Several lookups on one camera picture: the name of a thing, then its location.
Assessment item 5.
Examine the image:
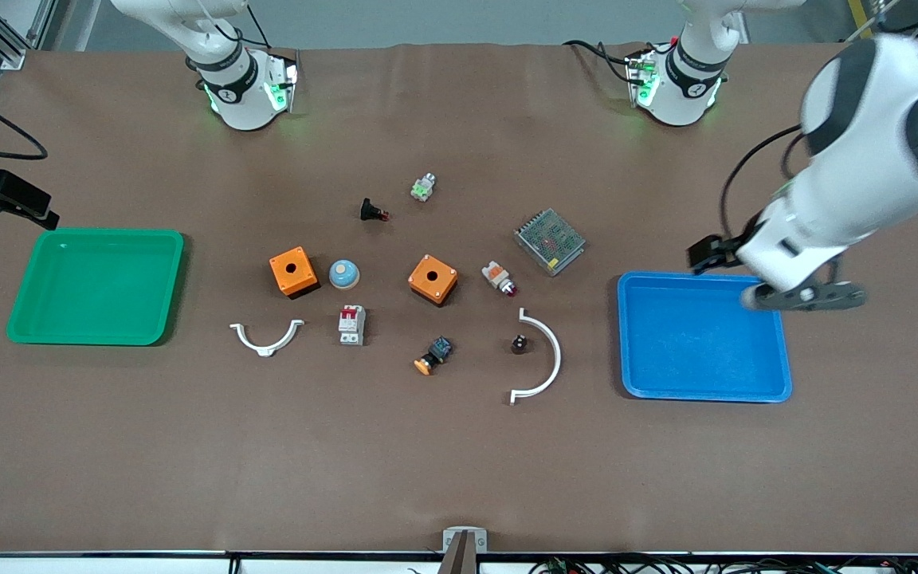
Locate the blue dome buzzer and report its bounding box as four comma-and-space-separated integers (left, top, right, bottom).
328, 259, 361, 291

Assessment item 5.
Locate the black base cable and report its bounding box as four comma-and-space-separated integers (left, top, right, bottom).
561, 38, 645, 85

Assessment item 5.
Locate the green plastic tray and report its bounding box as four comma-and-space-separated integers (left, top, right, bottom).
6, 228, 186, 347

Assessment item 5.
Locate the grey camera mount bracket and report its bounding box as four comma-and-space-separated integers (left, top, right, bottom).
437, 526, 488, 574

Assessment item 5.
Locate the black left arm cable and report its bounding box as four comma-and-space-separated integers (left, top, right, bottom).
717, 123, 804, 240

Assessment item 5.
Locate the large white pipe clamp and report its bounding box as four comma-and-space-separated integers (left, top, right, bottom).
508, 309, 563, 407

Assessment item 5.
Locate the blue plastic tray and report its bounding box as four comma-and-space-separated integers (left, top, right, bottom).
617, 271, 794, 403

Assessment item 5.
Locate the small white pipe clamp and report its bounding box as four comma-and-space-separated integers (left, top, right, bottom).
229, 319, 306, 358

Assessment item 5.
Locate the red orange white pushbutton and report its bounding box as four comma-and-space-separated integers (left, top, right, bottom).
481, 259, 520, 298

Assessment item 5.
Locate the orange button box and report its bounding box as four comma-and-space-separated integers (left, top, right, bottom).
407, 254, 460, 307
269, 246, 320, 300

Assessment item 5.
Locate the white red circuit breaker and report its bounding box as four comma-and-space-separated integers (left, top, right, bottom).
338, 305, 367, 347

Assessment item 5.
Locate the metal mesh power supply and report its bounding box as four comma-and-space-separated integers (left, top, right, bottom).
514, 208, 587, 277

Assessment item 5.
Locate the yellow pushbutton blue block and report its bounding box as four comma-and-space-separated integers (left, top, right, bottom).
413, 336, 454, 376

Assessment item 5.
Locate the cable bundle under table edge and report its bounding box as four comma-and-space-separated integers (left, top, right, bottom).
529, 555, 918, 574

